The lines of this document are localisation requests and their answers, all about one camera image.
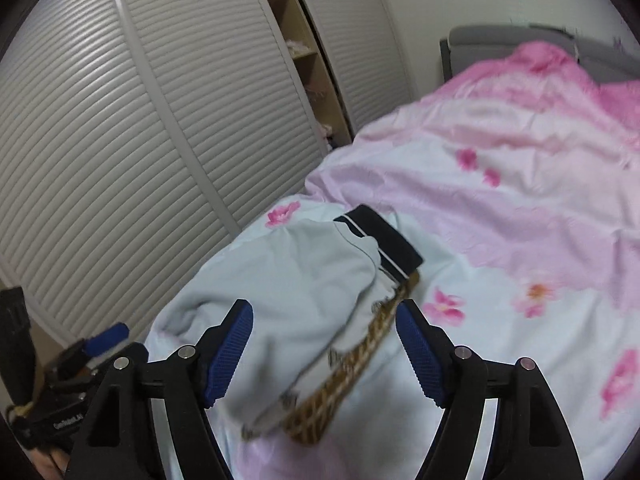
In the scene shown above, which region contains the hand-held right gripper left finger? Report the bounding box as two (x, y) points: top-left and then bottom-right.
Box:
(70, 300), (254, 480)

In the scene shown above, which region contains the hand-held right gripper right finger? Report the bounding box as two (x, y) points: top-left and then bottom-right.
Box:
(395, 299), (583, 480)

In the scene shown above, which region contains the white printed garment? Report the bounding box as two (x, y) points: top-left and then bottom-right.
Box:
(239, 280), (403, 443)

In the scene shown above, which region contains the pale blue pants black waistband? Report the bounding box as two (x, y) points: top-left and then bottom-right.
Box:
(150, 204), (425, 438)

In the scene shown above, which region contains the person's left hand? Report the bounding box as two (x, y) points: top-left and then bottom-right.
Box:
(30, 447), (72, 480)

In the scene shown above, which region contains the pink floral blanket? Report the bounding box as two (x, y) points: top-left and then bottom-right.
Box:
(145, 40), (640, 480)

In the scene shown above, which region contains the white louvered wardrobe door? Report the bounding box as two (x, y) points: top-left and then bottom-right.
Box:
(0, 0), (241, 356)
(282, 0), (416, 136)
(107, 0), (328, 233)

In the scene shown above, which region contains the wooden wardrobe shelf unit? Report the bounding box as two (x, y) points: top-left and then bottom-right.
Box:
(248, 0), (353, 148)

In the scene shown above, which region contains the grey bed headboard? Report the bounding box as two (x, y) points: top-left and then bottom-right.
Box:
(439, 22), (640, 86)

